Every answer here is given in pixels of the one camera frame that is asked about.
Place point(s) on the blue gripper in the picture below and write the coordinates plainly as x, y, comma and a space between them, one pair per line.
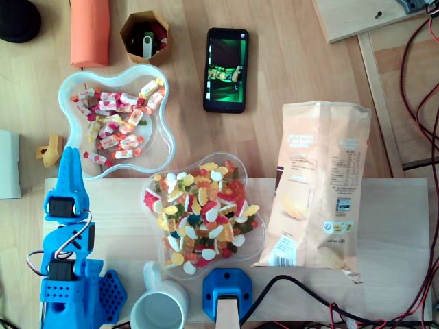
62, 206

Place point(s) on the white red candy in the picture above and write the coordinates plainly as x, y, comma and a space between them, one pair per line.
97, 158

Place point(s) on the blue 3D-printed robot arm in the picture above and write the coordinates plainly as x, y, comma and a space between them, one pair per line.
65, 236

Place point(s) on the yellow 3D-printed part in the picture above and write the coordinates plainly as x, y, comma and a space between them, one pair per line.
51, 152

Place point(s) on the wrapped white yellow candy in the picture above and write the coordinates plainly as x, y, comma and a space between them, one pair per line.
93, 130
113, 119
151, 86

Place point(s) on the white box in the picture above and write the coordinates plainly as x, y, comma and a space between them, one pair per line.
8, 164

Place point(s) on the white plastic candy tub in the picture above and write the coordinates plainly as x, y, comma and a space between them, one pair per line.
157, 147

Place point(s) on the colourful gummy candy heap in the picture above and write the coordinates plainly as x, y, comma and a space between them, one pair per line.
202, 212

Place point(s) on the orange foam roll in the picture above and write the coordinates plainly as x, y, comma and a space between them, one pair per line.
90, 34

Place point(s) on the yellow hexagonal cup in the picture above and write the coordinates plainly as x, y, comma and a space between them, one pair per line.
161, 56

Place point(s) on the silver USB stick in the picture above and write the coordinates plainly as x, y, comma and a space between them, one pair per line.
147, 44

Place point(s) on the white ceramic mug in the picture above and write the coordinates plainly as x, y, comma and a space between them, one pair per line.
157, 308

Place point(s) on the black round object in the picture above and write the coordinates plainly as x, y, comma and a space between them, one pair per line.
17, 20

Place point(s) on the small red object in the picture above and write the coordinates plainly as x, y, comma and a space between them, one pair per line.
160, 34

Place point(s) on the black smartphone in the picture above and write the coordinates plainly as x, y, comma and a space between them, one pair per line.
225, 68

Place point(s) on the clear plastic gummy tray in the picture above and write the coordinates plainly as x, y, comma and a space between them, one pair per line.
254, 236

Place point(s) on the orange chips bag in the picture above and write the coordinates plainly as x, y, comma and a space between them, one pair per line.
315, 192

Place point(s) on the light wooden slat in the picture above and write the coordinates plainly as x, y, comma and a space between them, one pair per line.
380, 103

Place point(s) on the light wooden base board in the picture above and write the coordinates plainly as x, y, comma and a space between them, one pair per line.
394, 240

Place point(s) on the blue camera post base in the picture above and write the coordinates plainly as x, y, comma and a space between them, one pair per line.
226, 281

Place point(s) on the wooden camera post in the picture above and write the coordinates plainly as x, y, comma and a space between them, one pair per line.
227, 313

